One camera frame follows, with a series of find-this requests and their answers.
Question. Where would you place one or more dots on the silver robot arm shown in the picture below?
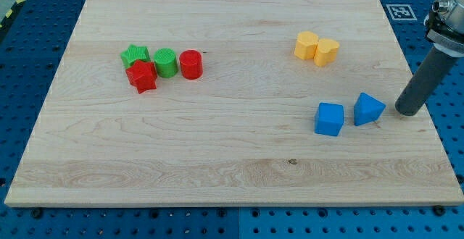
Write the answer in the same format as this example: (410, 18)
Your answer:
(445, 26)

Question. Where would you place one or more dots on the red cylinder block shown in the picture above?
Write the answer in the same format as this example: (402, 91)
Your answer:
(191, 64)

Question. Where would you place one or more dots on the wooden board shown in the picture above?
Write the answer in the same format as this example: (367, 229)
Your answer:
(243, 134)

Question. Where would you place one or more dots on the green cylinder block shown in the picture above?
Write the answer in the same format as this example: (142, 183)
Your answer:
(165, 60)

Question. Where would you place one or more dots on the red star block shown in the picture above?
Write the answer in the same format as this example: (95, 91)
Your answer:
(142, 75)

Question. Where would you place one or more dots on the blue cube block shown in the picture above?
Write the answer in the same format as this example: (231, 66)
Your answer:
(329, 119)

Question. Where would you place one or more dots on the yellow hexagon block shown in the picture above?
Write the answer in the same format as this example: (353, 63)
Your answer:
(306, 45)

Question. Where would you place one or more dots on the yellow heart block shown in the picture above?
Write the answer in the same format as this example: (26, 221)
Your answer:
(326, 51)

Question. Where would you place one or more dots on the green star block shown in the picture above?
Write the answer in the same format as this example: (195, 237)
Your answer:
(134, 53)

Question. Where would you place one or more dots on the blue triangle block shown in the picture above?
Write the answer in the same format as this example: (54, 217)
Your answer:
(367, 109)

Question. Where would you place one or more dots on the fiducial marker tag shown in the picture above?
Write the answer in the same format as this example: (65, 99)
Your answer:
(401, 12)

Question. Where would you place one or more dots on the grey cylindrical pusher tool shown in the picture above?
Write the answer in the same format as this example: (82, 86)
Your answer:
(433, 69)

